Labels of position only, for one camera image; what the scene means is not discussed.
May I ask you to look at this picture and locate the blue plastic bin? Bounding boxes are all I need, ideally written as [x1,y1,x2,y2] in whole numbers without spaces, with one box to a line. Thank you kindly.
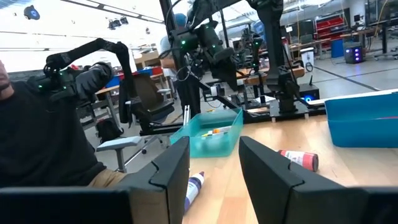
[324,92,398,149]

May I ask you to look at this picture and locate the purple paint bottle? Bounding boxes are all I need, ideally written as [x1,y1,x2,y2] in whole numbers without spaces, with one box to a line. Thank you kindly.
[183,170,205,215]

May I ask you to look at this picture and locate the black office chair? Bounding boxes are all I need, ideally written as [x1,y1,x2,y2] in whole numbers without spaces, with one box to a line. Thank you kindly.
[119,73,175,135]

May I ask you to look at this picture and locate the pink paint bottle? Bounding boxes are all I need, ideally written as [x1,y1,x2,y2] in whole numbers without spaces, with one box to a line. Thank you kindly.
[277,149,320,172]

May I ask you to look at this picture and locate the gray chair armrest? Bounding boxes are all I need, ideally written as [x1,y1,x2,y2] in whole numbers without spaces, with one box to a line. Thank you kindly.
[95,136,144,174]

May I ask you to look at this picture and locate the computer with purple lights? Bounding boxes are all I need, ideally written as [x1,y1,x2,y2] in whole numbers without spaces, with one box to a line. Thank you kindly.
[343,42,364,65]

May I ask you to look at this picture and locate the blue barrel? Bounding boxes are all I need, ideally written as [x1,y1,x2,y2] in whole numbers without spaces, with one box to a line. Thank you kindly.
[330,38,345,59]

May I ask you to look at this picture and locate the person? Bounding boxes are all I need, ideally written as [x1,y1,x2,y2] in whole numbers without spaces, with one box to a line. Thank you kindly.
[159,12,203,118]
[0,58,126,189]

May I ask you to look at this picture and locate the black backpack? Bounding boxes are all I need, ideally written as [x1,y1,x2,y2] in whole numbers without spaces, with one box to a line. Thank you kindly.
[95,119,124,144]

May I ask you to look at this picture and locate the silver metal bracket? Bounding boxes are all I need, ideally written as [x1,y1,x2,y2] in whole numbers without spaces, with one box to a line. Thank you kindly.
[183,105,192,126]

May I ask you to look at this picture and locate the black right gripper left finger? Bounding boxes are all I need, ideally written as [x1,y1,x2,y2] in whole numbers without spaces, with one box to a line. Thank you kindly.
[0,136,191,224]

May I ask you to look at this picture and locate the black computer with blue light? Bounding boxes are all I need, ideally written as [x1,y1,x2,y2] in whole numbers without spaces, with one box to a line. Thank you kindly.
[298,81,321,104]

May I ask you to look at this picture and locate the white waste bin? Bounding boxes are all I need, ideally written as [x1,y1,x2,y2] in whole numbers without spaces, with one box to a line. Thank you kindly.
[299,47,316,73]

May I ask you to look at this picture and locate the teal translucent plastic bin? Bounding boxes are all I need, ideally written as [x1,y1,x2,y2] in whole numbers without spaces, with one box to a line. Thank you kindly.
[169,107,244,159]

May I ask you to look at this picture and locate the red storage shelf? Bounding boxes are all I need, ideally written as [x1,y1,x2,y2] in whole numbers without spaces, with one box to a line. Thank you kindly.
[315,16,346,50]

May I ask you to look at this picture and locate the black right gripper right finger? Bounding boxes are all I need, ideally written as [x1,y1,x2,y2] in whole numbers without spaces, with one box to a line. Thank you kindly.
[238,136,398,224]

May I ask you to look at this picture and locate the green paint bottle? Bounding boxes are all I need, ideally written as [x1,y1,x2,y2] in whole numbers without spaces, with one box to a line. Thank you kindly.
[200,131,228,138]

